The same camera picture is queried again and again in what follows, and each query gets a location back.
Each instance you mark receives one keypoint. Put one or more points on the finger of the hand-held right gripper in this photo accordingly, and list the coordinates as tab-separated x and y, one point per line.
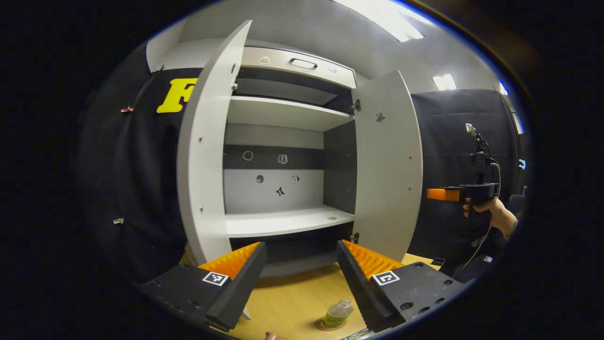
441	194

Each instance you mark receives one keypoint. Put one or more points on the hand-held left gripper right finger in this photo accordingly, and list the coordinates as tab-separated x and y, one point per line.
358	285

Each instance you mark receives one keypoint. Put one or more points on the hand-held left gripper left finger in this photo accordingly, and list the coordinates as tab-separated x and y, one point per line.
243	283

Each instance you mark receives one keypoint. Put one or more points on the green label plastic bottle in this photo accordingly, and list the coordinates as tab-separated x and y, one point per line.
337	314

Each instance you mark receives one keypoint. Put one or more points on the round brown coaster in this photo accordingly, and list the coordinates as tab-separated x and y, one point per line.
321	326

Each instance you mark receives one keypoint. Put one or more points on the white cabinet door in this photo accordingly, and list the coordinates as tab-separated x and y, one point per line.
203	165
387	165

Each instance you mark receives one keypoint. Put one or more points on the white and grey cabinet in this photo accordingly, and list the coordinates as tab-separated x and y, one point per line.
339	165

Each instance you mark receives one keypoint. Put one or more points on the metal door hinge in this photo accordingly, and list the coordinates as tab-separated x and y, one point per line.
234	85
356	106
354	237

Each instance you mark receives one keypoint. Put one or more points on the white cabinet shelf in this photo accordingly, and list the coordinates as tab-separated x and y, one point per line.
283	222
283	113

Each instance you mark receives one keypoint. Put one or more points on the black backdrop cloth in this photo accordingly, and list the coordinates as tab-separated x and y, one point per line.
146	189
443	141

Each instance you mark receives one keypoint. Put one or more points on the small black block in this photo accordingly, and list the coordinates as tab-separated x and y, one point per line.
438	261

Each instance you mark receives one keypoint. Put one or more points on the ceiling light panel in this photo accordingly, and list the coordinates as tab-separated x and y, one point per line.
387	19
444	82
517	123

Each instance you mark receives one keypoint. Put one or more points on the silver backdrop clip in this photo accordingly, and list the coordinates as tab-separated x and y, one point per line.
118	220

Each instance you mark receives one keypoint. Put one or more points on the red backdrop clip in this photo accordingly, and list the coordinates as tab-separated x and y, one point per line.
126	109

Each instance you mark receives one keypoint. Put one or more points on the white drawer front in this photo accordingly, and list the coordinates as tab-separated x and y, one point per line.
278	59

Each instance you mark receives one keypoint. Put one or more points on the black backdrop clip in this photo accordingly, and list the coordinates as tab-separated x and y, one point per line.
158	71

